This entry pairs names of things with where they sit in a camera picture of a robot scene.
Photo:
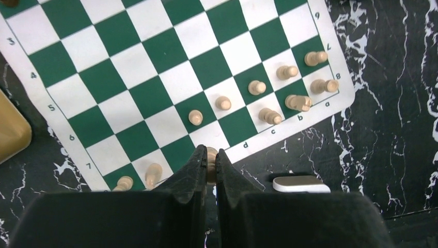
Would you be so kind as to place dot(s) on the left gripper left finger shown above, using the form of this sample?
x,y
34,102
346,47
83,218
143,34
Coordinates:
x,y
180,211

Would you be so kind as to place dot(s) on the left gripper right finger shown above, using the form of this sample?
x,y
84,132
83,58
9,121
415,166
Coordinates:
x,y
234,215

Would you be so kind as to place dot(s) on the light wooden chess piece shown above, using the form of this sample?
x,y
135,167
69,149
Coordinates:
x,y
211,167
153,175

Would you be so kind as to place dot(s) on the light pawn on board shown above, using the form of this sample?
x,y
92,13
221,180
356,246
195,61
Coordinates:
x,y
256,87
223,103
314,58
286,72
195,117

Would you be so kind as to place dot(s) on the light bishop on board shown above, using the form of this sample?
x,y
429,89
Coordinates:
x,y
270,116

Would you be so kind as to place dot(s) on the light knight on board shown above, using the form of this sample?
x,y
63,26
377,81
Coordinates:
x,y
298,103

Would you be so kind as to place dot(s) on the green white chess board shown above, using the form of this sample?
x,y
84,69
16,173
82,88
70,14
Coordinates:
x,y
116,80

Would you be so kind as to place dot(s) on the light rook on board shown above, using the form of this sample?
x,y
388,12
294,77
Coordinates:
x,y
319,86

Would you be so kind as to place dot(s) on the dark chess pieces row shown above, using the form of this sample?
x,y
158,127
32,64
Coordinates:
x,y
10,3

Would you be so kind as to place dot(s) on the small light blue stapler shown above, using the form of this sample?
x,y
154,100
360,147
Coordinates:
x,y
299,184

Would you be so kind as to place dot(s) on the gold metal tin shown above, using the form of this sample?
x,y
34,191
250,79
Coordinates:
x,y
16,132

